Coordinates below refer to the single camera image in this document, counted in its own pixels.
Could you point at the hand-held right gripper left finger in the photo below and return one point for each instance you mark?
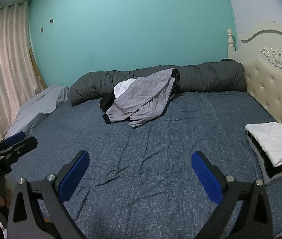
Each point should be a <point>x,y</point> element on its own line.
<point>73,176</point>

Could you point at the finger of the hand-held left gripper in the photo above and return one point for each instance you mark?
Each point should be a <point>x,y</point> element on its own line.
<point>16,137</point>
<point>23,145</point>

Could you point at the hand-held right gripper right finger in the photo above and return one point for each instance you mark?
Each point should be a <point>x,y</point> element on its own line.
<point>207,179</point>

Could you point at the light grey jacket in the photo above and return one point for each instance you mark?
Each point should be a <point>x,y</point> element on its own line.
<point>141,94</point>

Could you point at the light grey blanket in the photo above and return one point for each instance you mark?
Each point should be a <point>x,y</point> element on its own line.
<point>36,107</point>

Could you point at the pale pink curtain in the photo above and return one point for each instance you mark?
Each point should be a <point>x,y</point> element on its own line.
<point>6,67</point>

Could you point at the folded white shirt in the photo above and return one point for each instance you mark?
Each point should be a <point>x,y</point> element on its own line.
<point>273,142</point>

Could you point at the black crumpled garment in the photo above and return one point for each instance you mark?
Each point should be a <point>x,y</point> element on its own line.
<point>106,103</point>

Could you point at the white crumpled garment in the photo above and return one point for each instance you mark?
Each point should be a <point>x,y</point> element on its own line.
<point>122,87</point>

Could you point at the dark grey rolled duvet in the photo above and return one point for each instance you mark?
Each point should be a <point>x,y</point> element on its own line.
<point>205,77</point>

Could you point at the cream tufted bed headboard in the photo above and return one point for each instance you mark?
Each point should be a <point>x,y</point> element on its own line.
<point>268,79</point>

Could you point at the wooden frame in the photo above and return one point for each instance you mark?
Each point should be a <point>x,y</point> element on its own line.
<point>36,69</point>

